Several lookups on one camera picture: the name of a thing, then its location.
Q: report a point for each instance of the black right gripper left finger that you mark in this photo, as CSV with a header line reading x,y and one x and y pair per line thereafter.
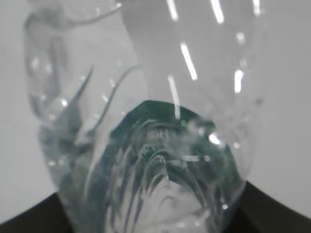
x,y
47,216

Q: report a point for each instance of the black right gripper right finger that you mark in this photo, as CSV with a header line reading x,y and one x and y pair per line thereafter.
x,y
259,213

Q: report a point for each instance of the clear water bottle green label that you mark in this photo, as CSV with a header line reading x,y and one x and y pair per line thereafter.
x,y
147,109

